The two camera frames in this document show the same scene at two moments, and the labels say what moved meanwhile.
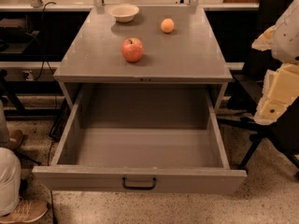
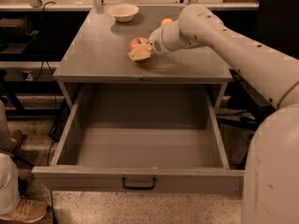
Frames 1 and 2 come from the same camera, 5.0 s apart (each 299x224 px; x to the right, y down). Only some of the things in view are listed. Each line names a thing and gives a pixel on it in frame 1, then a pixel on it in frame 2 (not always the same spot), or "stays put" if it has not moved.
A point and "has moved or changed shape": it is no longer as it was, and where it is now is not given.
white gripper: [287, 36] → [156, 42]
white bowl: [123, 13] stays put
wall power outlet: [28, 75] stays put
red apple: [132, 49] has moved or changed shape
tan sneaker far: [15, 139] stays put
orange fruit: [167, 24] stays put
